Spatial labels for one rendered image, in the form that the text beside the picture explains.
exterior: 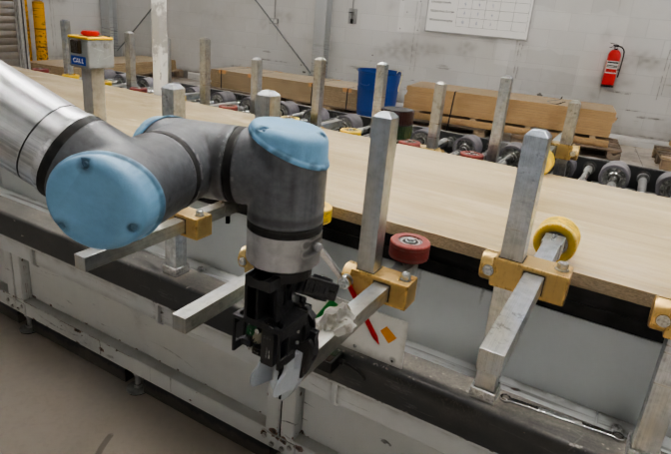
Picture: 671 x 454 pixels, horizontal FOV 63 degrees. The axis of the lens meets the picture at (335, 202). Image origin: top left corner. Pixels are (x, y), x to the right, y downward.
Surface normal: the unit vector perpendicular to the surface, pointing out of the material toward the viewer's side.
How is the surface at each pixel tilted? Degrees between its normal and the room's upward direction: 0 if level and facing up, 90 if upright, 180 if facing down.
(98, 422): 0
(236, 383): 90
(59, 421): 0
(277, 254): 90
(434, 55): 90
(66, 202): 92
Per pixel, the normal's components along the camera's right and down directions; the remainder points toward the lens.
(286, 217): 0.09, 0.33
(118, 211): -0.12, 0.35
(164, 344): -0.50, 0.25
